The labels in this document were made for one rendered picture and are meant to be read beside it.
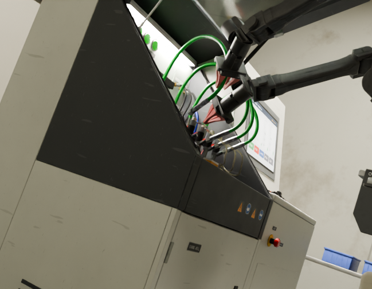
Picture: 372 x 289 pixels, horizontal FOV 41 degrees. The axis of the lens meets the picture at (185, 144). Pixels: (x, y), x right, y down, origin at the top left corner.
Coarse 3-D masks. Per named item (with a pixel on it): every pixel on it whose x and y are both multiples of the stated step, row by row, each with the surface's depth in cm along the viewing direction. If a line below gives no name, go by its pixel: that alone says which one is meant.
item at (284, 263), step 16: (208, 80) 228; (240, 112) 223; (240, 128) 223; (272, 208) 199; (272, 224) 203; (288, 224) 220; (304, 224) 240; (288, 240) 225; (304, 240) 246; (256, 256) 195; (272, 256) 211; (288, 256) 230; (304, 256) 253; (256, 272) 199; (272, 272) 215; (288, 272) 235; (256, 288) 203; (272, 288) 220; (288, 288) 241
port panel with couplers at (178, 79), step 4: (176, 72) 216; (176, 76) 217; (180, 76) 220; (184, 76) 222; (172, 80) 216; (176, 80) 218; (180, 80) 220; (184, 80) 223; (176, 84) 216; (180, 84) 216; (188, 84) 227; (176, 88) 219; (172, 92) 217; (176, 92) 220; (184, 92) 224; (188, 92) 223; (180, 96) 223; (184, 96) 226; (180, 100) 224; (180, 104) 225; (180, 112) 222
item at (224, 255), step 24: (192, 216) 145; (192, 240) 148; (216, 240) 162; (240, 240) 178; (168, 264) 139; (192, 264) 151; (216, 264) 166; (240, 264) 183; (168, 288) 142; (192, 288) 155; (216, 288) 170; (240, 288) 189
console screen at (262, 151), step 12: (264, 108) 250; (264, 120) 250; (276, 120) 267; (252, 132) 235; (264, 132) 250; (276, 132) 267; (252, 144) 235; (264, 144) 250; (276, 144) 267; (252, 156) 235; (264, 156) 250; (276, 156) 267; (264, 168) 250
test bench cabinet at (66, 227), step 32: (32, 192) 163; (64, 192) 157; (96, 192) 151; (128, 192) 146; (32, 224) 159; (64, 224) 153; (96, 224) 148; (128, 224) 142; (160, 224) 138; (0, 256) 161; (32, 256) 155; (64, 256) 150; (96, 256) 144; (128, 256) 139; (160, 256) 135; (0, 288) 158; (32, 288) 152; (64, 288) 146; (96, 288) 141; (128, 288) 136
